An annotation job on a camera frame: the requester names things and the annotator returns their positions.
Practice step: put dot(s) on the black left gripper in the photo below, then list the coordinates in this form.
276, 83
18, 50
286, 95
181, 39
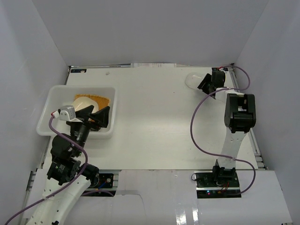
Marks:
86, 122

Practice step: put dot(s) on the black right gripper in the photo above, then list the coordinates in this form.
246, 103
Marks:
206, 79

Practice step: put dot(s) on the clear glass small dish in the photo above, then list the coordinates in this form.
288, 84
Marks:
194, 79

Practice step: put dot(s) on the woven bamboo triangular tray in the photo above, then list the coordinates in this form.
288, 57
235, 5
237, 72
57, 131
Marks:
100, 100

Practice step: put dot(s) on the cream square panda dish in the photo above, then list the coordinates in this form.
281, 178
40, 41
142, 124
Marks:
83, 102

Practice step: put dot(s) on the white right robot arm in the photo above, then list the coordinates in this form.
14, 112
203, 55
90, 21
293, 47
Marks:
239, 118

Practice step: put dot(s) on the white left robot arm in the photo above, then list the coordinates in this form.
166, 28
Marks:
69, 175

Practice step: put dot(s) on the white plastic bin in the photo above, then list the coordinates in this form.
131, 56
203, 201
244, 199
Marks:
61, 95

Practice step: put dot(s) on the papers at table back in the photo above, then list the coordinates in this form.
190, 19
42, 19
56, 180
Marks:
153, 65

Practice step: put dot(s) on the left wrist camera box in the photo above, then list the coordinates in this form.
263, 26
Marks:
66, 113

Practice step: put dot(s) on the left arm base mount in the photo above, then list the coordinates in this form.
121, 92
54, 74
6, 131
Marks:
103, 185

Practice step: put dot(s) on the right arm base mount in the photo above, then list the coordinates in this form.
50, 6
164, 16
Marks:
208, 188

